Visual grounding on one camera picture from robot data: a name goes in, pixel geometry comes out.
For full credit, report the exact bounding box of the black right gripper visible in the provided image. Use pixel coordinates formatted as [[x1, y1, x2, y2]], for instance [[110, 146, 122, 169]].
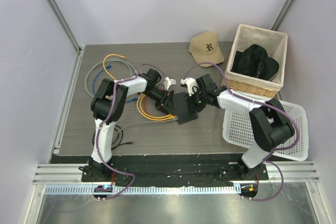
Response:
[[185, 89, 207, 114]]

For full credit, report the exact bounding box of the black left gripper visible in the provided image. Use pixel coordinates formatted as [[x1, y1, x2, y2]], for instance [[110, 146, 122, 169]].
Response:
[[143, 87, 176, 116]]

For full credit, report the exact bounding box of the black network switch box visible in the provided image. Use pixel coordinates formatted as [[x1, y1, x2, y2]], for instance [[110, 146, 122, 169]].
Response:
[[172, 92, 198, 124]]

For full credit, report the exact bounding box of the blue ethernet cable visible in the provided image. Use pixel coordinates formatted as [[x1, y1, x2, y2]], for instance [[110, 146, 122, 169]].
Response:
[[91, 63, 140, 103]]

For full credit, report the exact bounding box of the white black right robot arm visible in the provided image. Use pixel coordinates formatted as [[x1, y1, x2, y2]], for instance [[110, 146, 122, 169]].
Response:
[[181, 74, 299, 179]]

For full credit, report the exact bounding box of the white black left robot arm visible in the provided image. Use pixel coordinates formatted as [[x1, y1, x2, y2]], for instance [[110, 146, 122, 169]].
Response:
[[88, 69, 162, 182]]

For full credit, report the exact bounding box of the white plastic perforated basket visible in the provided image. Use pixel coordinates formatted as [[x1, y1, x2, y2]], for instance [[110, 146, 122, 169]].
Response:
[[223, 99, 309, 161]]

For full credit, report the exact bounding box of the beige baseball cap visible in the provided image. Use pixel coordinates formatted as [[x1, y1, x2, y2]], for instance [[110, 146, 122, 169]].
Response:
[[188, 31, 225, 68]]

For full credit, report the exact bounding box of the wicker basket with liner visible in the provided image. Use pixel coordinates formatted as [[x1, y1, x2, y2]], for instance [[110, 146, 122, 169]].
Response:
[[225, 24, 288, 98]]

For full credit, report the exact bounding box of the black cap in basket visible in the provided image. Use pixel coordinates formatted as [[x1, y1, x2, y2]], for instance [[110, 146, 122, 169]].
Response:
[[231, 44, 279, 81]]

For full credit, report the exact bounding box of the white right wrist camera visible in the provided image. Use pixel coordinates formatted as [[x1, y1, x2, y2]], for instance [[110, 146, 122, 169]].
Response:
[[180, 78, 198, 96]]

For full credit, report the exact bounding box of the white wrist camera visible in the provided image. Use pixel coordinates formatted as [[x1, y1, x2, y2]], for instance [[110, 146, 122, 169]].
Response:
[[163, 77, 176, 90], [180, 78, 198, 96]]

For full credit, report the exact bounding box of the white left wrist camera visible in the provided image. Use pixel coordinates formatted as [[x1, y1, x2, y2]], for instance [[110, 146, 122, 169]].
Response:
[[163, 77, 176, 90]]

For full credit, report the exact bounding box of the black mounting base plate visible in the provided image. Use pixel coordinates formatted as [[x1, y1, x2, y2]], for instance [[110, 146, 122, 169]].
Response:
[[79, 154, 265, 197]]

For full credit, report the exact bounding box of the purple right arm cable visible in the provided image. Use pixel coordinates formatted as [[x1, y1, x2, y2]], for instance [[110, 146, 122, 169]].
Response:
[[183, 62, 301, 201]]

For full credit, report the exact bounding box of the aluminium front rail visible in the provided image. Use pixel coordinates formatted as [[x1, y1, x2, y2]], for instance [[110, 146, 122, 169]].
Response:
[[33, 162, 320, 195]]

